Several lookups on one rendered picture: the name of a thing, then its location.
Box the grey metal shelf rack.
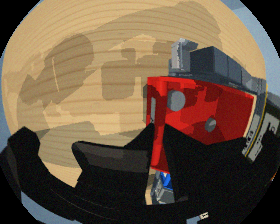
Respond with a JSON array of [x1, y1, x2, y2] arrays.
[[168, 38, 280, 156]]

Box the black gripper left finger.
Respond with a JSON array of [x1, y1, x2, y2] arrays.
[[71, 123, 155, 203]]

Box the olive green case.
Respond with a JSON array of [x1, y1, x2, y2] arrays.
[[245, 103, 280, 164]]

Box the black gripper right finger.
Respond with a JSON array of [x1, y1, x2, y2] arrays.
[[162, 123, 247, 202]]

